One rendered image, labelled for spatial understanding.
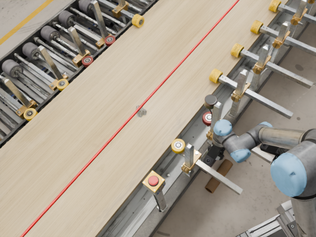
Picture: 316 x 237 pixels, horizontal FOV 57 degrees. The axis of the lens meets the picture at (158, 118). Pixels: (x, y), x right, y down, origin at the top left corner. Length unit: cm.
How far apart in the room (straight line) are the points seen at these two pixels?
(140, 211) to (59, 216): 48
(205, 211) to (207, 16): 151
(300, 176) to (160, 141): 94
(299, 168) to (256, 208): 164
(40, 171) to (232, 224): 149
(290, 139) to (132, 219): 109
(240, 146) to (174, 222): 131
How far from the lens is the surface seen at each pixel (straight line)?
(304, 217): 108
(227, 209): 249
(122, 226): 186
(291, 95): 305
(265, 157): 173
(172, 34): 215
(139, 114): 175
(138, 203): 187
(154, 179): 125
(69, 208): 167
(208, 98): 149
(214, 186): 245
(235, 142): 128
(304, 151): 95
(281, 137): 117
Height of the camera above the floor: 242
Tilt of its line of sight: 61 degrees down
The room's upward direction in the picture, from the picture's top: 10 degrees counter-clockwise
